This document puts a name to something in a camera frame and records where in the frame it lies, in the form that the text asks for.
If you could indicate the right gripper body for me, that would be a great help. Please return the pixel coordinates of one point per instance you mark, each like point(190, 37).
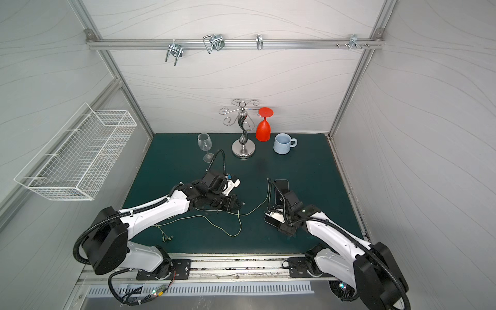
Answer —
point(282, 223)

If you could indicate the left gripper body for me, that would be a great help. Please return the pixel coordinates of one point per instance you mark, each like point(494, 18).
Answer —
point(227, 200)

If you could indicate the black phone silver frame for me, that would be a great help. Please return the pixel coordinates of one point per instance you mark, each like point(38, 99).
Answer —
point(282, 187)

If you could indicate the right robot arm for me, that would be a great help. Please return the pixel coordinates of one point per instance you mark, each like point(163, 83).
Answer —
point(362, 270)

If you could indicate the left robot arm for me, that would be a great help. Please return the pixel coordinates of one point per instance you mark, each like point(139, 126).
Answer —
point(107, 244)

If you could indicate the clear wine glass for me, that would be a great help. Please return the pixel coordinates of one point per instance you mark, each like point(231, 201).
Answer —
point(205, 144)

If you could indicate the green table mat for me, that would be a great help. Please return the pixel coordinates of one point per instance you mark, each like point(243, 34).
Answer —
point(309, 167)

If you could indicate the light blue mug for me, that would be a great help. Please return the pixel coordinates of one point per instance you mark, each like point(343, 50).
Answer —
point(283, 143)

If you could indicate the white vent strip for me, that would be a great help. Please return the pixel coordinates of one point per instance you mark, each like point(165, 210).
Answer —
point(191, 289)

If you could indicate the red plastic goblet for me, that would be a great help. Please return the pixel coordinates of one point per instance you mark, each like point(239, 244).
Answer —
point(264, 129)

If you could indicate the silver glass holder stand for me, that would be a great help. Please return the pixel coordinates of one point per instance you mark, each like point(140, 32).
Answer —
point(243, 147)

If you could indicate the metal hook left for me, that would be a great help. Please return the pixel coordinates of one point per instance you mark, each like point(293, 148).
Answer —
point(174, 51)

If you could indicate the metal hook small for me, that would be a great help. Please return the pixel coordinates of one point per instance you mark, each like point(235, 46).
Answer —
point(259, 41)

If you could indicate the metal hook right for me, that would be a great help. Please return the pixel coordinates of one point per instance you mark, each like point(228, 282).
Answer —
point(353, 44)

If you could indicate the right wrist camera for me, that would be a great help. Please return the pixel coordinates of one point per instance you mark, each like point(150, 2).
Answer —
point(277, 216)

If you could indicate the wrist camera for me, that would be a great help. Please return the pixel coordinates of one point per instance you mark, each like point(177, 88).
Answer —
point(277, 216)
point(231, 183)

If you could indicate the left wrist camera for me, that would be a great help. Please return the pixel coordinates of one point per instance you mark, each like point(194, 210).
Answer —
point(231, 183)

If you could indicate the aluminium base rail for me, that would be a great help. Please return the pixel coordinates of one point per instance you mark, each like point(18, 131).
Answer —
point(205, 268)

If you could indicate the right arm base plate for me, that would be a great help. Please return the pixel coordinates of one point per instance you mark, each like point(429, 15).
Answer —
point(302, 267)

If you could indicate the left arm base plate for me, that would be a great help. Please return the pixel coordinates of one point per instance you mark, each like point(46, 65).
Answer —
point(180, 268)

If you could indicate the white wire basket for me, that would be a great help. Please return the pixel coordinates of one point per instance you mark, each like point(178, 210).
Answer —
point(74, 164)

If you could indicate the aluminium top rail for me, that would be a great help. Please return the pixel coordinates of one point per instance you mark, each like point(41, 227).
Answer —
point(229, 44)

